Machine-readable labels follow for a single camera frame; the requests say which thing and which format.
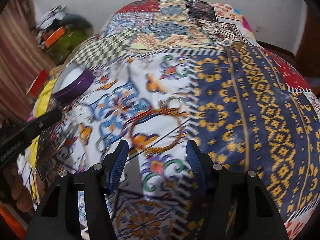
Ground silver ring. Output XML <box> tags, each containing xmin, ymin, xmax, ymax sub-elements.
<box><xmin>164</xmin><ymin>96</ymin><xmax>187</xmax><ymax>111</ymax></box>

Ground brown beaded bracelet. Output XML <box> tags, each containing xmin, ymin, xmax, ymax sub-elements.
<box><xmin>123</xmin><ymin>107</ymin><xmax>188</xmax><ymax>156</ymax></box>

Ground person's hand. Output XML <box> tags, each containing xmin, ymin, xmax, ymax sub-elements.
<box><xmin>3</xmin><ymin>163</ymin><xmax>33</xmax><ymax>213</ymax></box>

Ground yellow cloth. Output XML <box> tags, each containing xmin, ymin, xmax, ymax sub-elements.
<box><xmin>27</xmin><ymin>79</ymin><xmax>56</xmax><ymax>199</ymax></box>

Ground red and white box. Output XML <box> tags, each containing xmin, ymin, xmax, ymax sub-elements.
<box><xmin>26</xmin><ymin>70</ymin><xmax>49</xmax><ymax>98</ymax></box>

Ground red striped curtain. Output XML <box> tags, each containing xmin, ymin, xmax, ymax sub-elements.
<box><xmin>1</xmin><ymin>0</ymin><xmax>55</xmax><ymax>124</ymax></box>

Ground purple heart-shaped tin box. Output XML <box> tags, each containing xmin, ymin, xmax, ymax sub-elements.
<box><xmin>52</xmin><ymin>62</ymin><xmax>94</xmax><ymax>103</ymax></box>

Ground green patterned box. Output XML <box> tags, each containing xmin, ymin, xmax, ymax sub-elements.
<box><xmin>44</xmin><ymin>29</ymin><xmax>88</xmax><ymax>66</ymax></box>

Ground orange box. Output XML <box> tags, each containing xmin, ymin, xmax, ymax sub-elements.
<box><xmin>42</xmin><ymin>27</ymin><xmax>66</xmax><ymax>48</ymax></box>

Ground pile of clothes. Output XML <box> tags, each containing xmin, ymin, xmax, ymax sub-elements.
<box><xmin>36</xmin><ymin>5</ymin><xmax>93</xmax><ymax>41</ymax></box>

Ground colourful patchwork bedspread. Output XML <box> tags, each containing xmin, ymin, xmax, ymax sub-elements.
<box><xmin>36</xmin><ymin>0</ymin><xmax>319</xmax><ymax>239</ymax></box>

